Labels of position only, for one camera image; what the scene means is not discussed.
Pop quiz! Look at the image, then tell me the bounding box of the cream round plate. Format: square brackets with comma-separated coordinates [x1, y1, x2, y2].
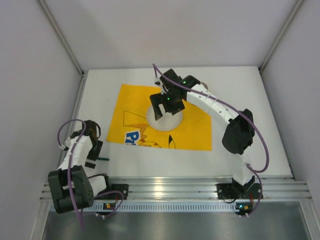
[146, 104, 183, 132]

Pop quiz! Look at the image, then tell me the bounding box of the fork with teal handle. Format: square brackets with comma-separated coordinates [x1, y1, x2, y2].
[97, 157, 110, 161]

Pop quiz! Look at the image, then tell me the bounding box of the yellow cartoon print cloth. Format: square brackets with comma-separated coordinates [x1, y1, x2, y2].
[106, 84, 212, 151]

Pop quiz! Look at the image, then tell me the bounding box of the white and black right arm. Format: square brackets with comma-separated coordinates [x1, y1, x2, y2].
[147, 69, 255, 195]

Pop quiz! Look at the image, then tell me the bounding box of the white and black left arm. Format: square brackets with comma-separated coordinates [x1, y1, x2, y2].
[47, 119, 112, 214]

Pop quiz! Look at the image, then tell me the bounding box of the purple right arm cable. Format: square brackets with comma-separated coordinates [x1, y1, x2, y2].
[152, 63, 271, 216]

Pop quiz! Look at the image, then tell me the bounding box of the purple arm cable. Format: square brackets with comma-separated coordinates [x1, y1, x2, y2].
[57, 118, 125, 231]
[152, 63, 271, 216]

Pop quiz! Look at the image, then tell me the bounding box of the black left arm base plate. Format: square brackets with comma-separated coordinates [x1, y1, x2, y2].
[94, 183, 129, 200]

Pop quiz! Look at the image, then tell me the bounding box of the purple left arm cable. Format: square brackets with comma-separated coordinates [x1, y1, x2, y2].
[57, 118, 125, 231]

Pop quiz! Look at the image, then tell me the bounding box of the perforated grey cable duct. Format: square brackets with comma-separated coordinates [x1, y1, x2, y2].
[83, 201, 253, 213]

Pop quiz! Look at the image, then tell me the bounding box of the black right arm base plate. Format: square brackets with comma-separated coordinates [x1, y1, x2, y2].
[216, 183, 262, 202]

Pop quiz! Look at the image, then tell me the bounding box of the left aluminium corner post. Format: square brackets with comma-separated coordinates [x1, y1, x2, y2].
[36, 0, 84, 76]

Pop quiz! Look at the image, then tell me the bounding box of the aluminium corner post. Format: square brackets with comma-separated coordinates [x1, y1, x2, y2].
[258, 0, 306, 74]
[36, 0, 84, 76]

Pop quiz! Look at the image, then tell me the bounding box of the right aluminium corner post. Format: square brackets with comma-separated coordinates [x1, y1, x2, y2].
[258, 0, 306, 74]

